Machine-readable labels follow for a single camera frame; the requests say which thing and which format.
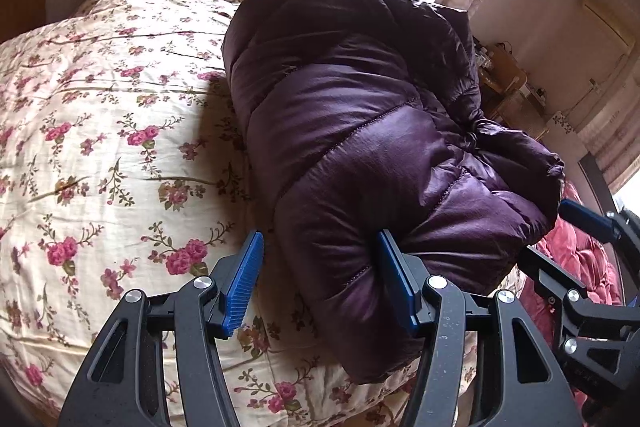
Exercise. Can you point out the cluttered wooden table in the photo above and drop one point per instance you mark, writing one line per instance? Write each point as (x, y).
(505, 82)

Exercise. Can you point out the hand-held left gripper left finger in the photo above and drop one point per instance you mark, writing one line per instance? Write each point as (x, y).
(245, 277)

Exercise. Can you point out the pink quilted blanket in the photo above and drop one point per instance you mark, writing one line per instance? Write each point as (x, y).
(595, 264)

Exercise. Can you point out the floral bedspread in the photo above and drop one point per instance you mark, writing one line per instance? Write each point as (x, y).
(100, 107)

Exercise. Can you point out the bright window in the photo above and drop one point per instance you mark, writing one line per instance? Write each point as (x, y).
(630, 197)

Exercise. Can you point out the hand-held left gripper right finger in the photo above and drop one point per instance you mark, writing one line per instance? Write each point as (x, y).
(395, 277)

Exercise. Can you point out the purple down jacket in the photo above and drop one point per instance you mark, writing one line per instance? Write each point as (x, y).
(360, 132)

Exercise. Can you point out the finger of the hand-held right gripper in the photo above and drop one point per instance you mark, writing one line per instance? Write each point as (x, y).
(585, 217)
(545, 274)

